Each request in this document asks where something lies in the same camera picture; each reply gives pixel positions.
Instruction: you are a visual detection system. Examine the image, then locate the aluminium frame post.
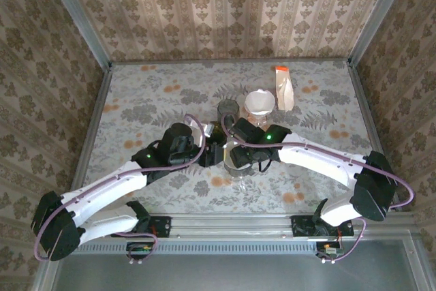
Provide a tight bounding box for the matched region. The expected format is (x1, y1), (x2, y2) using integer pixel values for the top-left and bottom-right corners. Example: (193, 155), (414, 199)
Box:
(39, 0), (113, 70)
(347, 0), (422, 67)

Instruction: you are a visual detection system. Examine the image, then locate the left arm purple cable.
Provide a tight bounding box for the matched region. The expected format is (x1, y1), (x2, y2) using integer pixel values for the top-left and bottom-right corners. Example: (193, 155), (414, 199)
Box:
(33, 113), (207, 264)

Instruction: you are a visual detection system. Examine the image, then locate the grey metal sheet panel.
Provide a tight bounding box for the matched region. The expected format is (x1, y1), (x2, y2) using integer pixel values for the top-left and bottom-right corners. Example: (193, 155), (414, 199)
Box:
(50, 239), (423, 291)

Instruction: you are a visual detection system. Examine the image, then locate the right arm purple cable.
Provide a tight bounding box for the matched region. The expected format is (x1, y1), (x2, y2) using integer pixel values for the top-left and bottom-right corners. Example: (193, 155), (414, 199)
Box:
(220, 113), (416, 264)

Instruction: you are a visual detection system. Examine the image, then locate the aluminium table edge rail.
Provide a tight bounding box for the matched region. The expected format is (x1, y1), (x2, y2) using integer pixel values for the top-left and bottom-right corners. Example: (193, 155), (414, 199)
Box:
(109, 59), (352, 65)
(69, 64), (114, 217)
(346, 62), (403, 213)

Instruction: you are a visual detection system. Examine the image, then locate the orange white filter pack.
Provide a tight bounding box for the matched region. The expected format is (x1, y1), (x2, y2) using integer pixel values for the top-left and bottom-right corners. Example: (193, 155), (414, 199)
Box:
(274, 65), (295, 112)

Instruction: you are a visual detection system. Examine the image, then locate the clear glass carafe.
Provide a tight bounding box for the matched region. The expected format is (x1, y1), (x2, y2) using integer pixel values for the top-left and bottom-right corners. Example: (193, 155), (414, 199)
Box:
(222, 140), (255, 194)

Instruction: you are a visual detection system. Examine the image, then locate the grey glass tumbler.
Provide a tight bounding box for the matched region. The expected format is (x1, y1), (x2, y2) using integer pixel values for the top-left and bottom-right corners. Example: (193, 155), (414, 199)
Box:
(217, 98), (240, 125)

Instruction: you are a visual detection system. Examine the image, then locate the floral patterned tablecloth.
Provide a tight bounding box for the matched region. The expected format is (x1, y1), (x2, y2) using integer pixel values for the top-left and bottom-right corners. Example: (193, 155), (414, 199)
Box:
(83, 61), (389, 215)

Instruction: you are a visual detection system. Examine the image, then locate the small controller board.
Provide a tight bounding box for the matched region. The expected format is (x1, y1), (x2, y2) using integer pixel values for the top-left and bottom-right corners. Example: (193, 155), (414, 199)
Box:
(315, 241), (344, 260)
(125, 241), (155, 260)

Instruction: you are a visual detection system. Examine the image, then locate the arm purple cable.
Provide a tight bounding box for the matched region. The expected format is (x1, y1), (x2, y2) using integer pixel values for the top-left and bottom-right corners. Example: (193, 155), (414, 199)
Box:
(33, 113), (207, 264)
(220, 113), (416, 264)

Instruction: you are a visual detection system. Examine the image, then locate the slotted grey cable duct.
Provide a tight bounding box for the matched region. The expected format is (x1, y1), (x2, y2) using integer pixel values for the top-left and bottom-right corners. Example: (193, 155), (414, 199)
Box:
(66, 239), (323, 255)

